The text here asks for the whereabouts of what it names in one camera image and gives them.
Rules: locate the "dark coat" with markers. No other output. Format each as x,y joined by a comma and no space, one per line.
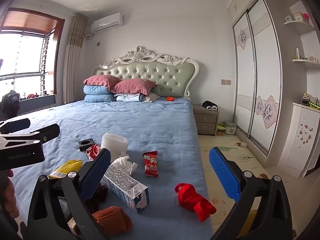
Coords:
10,103

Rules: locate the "black foam square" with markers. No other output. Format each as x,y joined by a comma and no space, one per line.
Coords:
86,145

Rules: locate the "white tissue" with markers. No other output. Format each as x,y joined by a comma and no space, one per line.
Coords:
123,163

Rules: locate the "grey nightstand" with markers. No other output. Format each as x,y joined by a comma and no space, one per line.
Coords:
206,122

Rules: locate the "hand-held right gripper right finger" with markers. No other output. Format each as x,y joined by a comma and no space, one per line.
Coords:
223,172

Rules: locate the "bed with tufted green headboard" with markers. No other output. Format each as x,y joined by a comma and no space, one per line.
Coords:
150,120

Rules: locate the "white cloth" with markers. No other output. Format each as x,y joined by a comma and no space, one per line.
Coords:
153,97

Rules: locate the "black and white clothes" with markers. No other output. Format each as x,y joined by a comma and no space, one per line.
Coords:
209,105

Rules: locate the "pile of toys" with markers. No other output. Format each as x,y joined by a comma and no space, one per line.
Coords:
310,101

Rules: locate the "green and white storage box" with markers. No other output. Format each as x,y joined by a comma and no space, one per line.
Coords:
230,128

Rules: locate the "folded blue patterned blanket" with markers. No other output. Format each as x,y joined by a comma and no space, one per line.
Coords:
130,97

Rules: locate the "blue and white milk carton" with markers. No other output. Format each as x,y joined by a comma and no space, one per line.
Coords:
122,185

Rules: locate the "pink pillow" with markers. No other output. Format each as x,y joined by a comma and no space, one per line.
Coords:
101,81
133,86

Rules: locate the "white foam block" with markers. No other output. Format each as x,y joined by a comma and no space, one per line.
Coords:
115,142

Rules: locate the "white jar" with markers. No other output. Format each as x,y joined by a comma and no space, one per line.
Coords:
289,18

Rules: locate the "red candy bag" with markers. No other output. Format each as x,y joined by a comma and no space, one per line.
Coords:
150,165

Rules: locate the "red toy car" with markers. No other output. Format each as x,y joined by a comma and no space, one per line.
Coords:
31,95

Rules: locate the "person's left hand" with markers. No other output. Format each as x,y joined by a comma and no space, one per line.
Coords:
12,192

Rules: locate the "beige wall switch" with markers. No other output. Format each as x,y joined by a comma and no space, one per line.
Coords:
226,81

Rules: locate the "orange brown cloth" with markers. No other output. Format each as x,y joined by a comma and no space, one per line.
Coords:
112,220

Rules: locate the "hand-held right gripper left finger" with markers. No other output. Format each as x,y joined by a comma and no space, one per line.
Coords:
96,172

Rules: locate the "blue pillow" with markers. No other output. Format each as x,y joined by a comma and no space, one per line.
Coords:
98,98
96,90

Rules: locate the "yellow toys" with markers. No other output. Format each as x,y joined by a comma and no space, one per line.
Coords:
220,129

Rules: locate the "small white floor item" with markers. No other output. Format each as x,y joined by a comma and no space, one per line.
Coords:
244,144

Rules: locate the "beige striped curtain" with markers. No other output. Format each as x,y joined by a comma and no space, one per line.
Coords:
73,62

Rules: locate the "red and white wrapper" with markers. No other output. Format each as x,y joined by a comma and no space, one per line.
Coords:
93,152

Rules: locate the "white cabinet with stickers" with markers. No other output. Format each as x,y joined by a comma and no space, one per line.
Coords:
297,140

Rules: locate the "pink ornament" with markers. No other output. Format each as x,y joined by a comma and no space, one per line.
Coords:
306,18

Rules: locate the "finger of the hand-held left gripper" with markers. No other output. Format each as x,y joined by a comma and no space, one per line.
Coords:
15,126
48,132

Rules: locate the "dark maroon cloth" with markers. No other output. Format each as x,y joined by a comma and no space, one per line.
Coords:
102,193

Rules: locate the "window with wooden frame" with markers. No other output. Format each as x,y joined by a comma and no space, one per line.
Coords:
22,55

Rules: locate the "red cloth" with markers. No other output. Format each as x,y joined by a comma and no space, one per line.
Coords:
192,200

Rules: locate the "yellow box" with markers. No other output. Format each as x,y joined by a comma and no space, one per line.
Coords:
66,168

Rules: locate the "small orange object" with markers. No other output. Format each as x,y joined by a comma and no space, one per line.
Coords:
170,99

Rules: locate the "cartoon tree play mat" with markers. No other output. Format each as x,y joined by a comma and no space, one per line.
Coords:
240,160

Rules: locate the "white air conditioner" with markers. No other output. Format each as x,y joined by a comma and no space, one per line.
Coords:
107,23

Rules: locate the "white floral sliding wardrobe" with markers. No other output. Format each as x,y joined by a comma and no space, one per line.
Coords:
262,80

